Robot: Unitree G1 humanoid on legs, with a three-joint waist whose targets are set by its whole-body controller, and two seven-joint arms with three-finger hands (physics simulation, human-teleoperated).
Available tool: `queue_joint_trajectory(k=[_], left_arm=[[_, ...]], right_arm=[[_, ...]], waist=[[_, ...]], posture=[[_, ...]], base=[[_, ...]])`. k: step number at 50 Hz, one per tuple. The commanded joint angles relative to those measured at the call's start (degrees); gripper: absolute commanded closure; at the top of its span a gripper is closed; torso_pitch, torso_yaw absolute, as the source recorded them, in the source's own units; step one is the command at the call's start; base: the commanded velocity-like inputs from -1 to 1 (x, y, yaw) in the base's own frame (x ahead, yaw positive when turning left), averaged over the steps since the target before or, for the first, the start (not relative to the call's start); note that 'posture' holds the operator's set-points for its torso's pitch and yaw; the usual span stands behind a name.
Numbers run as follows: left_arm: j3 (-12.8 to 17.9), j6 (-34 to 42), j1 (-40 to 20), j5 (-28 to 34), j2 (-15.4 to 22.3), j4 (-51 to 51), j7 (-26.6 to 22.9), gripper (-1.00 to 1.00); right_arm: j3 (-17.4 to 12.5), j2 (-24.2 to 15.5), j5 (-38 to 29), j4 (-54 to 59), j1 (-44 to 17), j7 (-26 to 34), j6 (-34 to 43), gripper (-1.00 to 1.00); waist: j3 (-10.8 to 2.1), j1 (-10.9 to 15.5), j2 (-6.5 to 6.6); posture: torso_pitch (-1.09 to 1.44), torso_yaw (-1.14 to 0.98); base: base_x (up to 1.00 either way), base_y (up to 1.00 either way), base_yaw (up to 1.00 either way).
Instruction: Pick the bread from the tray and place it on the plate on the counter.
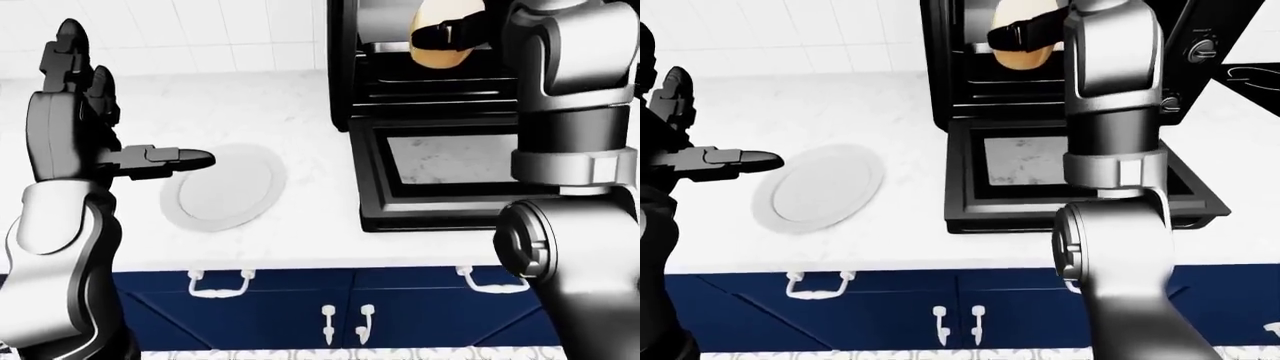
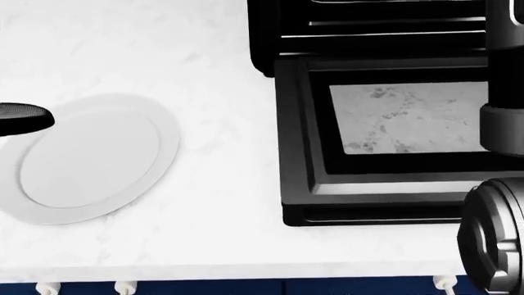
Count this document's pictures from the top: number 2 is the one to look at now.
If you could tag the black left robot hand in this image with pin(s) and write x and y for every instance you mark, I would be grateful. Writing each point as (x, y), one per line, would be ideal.
(24, 118)

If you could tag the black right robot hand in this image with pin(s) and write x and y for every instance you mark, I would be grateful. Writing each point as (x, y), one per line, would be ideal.
(504, 29)

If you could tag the white round plate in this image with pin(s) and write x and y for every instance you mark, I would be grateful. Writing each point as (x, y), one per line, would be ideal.
(90, 159)

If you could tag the black oven tray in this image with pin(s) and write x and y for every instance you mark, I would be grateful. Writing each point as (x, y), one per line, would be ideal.
(380, 30)

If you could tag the blue counter cabinet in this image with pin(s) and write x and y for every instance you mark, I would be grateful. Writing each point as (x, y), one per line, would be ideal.
(245, 288)

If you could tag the black toaster oven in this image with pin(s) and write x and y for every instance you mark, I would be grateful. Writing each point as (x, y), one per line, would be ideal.
(266, 33)

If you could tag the black glass oven door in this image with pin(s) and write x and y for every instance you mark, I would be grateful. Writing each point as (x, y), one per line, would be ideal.
(296, 147)

